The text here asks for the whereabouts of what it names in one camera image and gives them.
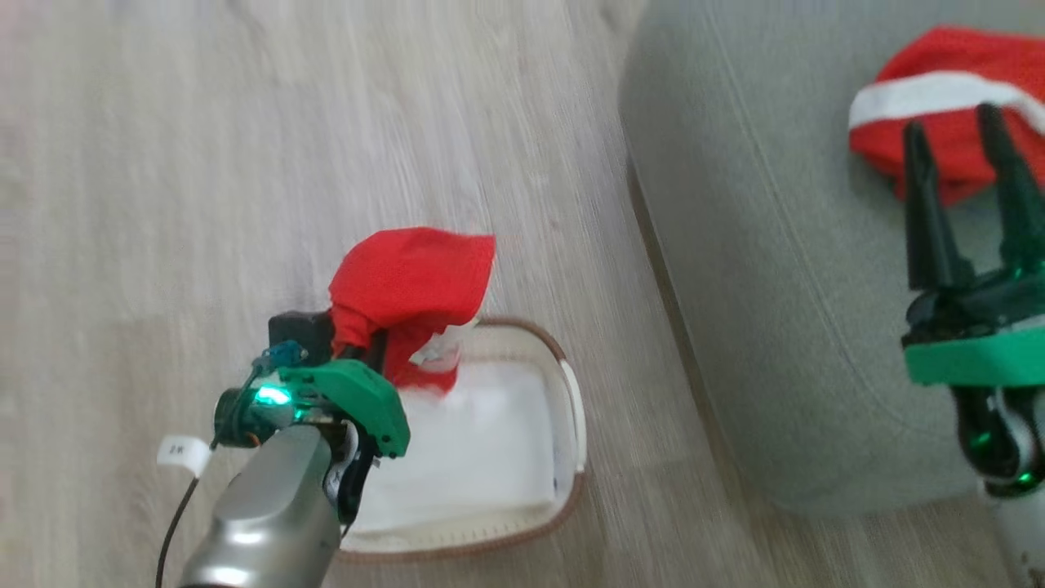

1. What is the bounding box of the white laundry basket brown rim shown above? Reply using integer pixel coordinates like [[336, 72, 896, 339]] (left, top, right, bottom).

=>
[[337, 316, 588, 564]]

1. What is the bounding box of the thin black cable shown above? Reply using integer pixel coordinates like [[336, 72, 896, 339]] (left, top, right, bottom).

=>
[[154, 476, 202, 588]]

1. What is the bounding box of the blue cable connector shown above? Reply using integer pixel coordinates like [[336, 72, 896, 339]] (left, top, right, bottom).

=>
[[251, 343, 309, 372]]

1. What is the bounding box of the red garment with white band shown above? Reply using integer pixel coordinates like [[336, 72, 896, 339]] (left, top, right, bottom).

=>
[[847, 25, 1045, 207]]

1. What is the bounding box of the white cable label tag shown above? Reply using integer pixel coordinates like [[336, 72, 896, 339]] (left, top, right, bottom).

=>
[[156, 434, 212, 479]]

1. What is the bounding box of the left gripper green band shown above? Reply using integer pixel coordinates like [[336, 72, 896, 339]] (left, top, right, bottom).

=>
[[276, 330, 411, 523]]

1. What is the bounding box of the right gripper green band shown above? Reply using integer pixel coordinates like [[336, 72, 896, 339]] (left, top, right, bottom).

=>
[[900, 103, 1045, 390]]

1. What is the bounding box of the grey fabric sofa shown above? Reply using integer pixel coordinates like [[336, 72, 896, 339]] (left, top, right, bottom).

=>
[[618, 0, 1045, 517]]

